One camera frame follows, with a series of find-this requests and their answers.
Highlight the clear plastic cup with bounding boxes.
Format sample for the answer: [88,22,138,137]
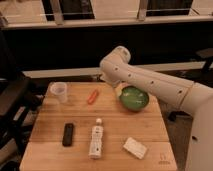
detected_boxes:
[50,82,68,103]

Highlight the white plastic bottle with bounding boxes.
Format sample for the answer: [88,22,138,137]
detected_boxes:
[89,118,104,159]

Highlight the green ceramic bowl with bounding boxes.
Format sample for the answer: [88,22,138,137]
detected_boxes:
[119,86,149,112]

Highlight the white sponge block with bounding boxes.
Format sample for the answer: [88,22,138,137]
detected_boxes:
[123,137,147,159]

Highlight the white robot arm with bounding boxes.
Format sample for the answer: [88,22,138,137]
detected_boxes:
[99,46,213,171]

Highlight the black remote control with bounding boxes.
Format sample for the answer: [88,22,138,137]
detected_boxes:
[62,123,74,147]

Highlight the black chair left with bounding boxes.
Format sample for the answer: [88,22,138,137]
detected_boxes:
[0,77,42,165]

